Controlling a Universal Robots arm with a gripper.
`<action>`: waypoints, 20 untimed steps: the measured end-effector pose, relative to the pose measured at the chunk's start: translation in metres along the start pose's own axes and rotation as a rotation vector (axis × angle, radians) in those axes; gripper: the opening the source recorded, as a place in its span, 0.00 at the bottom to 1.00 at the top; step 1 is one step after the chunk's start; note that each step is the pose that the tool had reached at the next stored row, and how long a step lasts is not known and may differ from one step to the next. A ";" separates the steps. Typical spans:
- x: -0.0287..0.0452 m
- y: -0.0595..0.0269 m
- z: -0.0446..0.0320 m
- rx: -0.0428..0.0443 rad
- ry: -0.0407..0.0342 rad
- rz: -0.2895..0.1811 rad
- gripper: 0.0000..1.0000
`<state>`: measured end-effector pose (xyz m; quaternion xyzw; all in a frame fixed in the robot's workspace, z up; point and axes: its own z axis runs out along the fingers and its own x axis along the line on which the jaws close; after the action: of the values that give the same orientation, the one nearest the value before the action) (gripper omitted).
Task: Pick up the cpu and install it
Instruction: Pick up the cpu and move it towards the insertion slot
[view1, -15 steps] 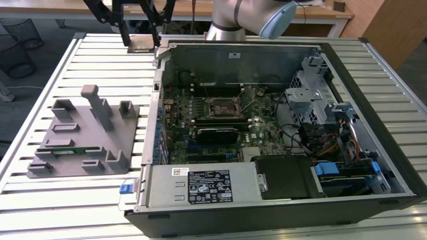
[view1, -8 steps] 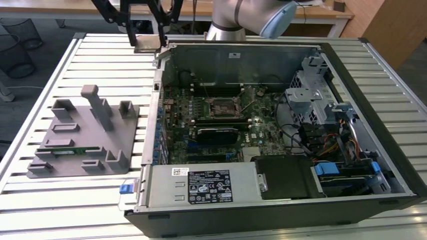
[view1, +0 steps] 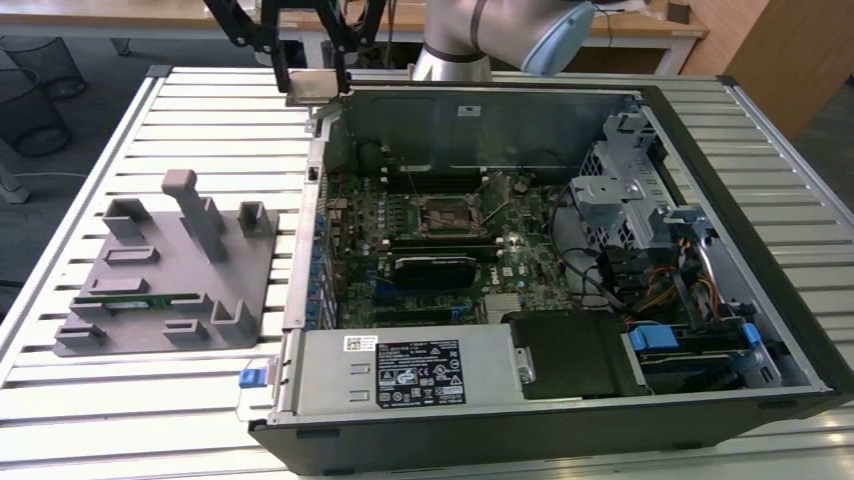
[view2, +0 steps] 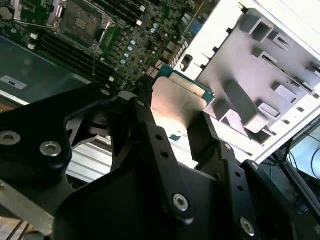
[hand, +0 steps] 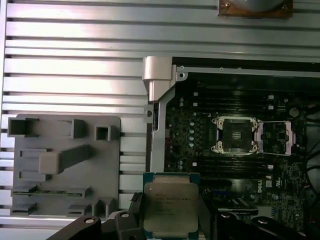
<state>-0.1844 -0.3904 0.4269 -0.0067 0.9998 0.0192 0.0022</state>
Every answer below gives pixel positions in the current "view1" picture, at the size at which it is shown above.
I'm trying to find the wooden cabinet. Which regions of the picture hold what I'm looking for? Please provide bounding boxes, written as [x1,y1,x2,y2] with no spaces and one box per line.
[679,0,854,141]

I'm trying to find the black round cable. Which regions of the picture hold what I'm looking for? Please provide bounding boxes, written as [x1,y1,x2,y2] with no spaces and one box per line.
[554,244,628,315]

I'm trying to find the grey stand foot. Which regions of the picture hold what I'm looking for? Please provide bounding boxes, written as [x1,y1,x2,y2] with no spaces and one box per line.
[0,137,32,205]

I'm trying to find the black wire mesh bin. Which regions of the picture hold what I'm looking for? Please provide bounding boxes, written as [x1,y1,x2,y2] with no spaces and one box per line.
[0,35,88,100]
[0,67,73,160]

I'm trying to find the black graphics card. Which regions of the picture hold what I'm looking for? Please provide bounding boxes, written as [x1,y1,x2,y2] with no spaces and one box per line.
[391,255,480,292]

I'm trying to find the metal disk bay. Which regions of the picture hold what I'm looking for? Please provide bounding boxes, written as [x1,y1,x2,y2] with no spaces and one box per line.
[619,319,788,399]

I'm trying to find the yellow wire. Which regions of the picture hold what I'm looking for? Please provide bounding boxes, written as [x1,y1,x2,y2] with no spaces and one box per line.
[632,284,672,315]

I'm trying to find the grey parts rack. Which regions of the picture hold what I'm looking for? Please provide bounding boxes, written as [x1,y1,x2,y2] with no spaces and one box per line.
[53,169,281,357]

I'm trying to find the silver power supply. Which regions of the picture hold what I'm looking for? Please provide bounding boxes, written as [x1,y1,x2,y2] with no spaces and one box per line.
[269,327,539,419]

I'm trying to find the silver chipset heat sink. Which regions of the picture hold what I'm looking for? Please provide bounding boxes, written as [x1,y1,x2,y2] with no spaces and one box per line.
[483,293,526,321]

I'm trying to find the wooden desk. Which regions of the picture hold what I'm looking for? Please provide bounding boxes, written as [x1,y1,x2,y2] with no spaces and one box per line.
[0,0,710,76]

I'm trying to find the black PC case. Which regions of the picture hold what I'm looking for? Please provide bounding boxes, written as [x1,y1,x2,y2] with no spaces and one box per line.
[247,74,841,476]

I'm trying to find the blue disk carrier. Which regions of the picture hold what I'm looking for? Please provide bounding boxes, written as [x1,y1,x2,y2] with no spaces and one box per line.
[624,323,680,357]

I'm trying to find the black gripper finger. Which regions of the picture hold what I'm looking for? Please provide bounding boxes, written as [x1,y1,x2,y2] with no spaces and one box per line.
[311,0,389,97]
[201,0,293,95]

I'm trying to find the green motherboard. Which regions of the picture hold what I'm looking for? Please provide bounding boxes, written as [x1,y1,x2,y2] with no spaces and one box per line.
[317,167,606,332]

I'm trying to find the silver drive rail bracket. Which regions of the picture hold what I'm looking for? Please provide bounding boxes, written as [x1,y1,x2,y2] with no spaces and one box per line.
[656,203,762,335]

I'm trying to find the silver CPU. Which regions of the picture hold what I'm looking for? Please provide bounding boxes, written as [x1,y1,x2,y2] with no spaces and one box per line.
[284,69,343,107]

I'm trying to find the orange wire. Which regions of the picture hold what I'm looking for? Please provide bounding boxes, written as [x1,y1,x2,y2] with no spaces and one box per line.
[699,277,723,319]

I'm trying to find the metal drive cage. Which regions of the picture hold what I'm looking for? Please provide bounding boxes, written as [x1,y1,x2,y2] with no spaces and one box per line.
[566,112,676,251]

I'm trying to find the black expansion slot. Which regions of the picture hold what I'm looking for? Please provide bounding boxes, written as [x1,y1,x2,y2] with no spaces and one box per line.
[371,308,456,324]

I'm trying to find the green RAM stick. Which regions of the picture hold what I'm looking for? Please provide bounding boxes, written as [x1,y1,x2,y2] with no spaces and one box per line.
[72,293,201,307]

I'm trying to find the black hard disk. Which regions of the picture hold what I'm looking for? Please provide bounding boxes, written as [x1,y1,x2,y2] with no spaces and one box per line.
[639,349,746,396]

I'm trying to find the CPU socket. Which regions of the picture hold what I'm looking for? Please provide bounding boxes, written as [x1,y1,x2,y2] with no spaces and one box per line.
[411,191,494,240]

